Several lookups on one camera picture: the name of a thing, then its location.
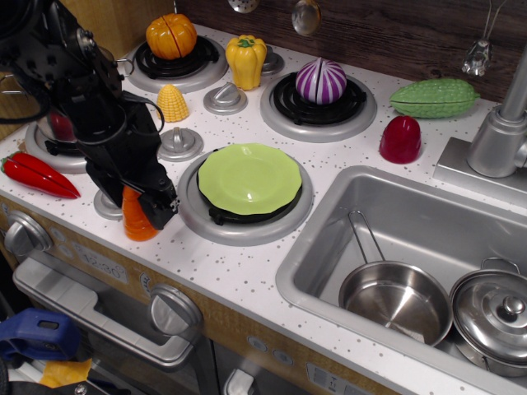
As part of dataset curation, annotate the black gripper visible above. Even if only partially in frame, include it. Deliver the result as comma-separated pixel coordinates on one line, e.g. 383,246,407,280
77,92,180,230

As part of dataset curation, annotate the orange toy carrot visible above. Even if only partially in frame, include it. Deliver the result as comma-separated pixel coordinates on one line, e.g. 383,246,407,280
122,186,159,242

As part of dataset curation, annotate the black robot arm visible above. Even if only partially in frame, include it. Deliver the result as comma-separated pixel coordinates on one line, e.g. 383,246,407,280
1,1,178,230

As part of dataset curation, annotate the light green plate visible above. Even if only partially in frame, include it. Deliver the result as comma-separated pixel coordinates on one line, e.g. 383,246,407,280
198,143,302,216

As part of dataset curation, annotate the grey stovetop knob front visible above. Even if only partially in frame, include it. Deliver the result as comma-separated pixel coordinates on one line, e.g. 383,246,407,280
94,190,123,221

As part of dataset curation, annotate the grey stovetop knob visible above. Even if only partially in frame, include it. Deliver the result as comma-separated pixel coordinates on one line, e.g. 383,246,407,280
94,190,123,221
158,127,203,162
203,82,248,115
261,45,285,77

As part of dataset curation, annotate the grey stovetop knob middle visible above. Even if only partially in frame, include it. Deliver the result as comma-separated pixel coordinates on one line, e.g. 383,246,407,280
158,127,203,162

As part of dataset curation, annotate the front right stove burner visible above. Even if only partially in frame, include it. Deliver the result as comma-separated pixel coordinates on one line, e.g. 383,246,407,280
177,153,314,247

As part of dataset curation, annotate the yellow toy corn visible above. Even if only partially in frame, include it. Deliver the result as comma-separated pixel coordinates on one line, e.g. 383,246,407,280
156,85,189,123

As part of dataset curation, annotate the silver oven knob right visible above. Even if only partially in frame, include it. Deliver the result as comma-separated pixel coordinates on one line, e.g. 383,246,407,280
147,283,203,343

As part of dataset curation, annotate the silver oven knob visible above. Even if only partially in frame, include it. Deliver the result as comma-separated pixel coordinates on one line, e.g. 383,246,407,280
4,211,53,256
147,283,203,343

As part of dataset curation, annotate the grey stovetop knob back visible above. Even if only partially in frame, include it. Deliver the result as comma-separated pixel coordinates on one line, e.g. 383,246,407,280
203,82,248,115

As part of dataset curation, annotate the steel pot with lid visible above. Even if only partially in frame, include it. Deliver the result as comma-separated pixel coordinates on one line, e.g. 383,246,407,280
0,44,135,143

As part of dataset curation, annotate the silver oven knob left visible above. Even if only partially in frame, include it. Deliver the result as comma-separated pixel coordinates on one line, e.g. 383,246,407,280
4,211,53,256

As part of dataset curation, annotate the red toy chili pepper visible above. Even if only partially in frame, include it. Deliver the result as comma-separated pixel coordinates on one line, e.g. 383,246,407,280
2,151,81,199

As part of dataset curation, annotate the back left stove burner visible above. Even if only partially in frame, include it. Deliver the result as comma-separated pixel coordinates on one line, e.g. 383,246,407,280
127,36,228,93

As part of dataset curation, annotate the back right stove burner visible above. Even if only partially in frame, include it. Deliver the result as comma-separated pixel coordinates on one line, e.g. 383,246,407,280
259,72,377,143

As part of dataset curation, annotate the orange toy pumpkin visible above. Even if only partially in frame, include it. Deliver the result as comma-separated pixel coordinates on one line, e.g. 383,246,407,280
146,13,198,60

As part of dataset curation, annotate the yellow toy bell pepper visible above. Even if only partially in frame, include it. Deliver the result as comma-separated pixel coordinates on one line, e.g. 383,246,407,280
225,35,267,91

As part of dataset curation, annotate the blue clamp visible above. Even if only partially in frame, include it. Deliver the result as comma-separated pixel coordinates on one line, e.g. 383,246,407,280
1,308,82,361

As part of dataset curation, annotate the grey stovetop knob rear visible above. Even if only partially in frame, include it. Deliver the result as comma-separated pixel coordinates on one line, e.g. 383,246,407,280
261,45,285,77

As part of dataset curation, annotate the yellow cloth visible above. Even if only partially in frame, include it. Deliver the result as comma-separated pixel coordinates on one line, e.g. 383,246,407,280
39,359,92,388

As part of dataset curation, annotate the purple white toy onion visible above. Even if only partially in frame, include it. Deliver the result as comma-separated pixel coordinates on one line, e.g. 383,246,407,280
295,58,347,105

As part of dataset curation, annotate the silver toy sink basin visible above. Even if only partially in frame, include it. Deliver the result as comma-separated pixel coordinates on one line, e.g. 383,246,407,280
276,166,526,394

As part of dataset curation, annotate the hanging slotted metal ladle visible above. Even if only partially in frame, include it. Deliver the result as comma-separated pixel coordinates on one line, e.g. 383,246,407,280
227,0,260,14

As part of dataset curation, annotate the hanging metal spoon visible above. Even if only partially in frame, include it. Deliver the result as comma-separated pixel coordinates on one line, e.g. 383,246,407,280
291,0,322,36

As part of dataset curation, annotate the dark red toy pepper half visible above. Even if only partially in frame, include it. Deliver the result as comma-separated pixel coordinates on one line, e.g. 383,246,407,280
379,115,422,164

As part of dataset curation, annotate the steel saucepan in sink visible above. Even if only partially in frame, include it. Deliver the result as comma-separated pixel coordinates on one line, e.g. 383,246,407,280
338,211,453,346

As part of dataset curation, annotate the green toy bitter gourd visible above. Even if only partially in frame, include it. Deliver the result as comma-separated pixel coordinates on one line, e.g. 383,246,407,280
389,78,480,119

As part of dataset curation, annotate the silver toy faucet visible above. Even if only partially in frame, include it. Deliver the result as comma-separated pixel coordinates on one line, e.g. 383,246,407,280
433,53,526,207

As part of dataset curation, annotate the steel lidded pot in sink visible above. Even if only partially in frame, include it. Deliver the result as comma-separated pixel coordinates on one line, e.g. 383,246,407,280
450,257,526,378

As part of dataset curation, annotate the hanging metal whisk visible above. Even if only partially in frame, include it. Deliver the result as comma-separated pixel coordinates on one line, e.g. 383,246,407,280
461,0,507,77

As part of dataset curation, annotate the silver oven door handle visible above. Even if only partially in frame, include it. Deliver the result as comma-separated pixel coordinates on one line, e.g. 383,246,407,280
14,258,194,372

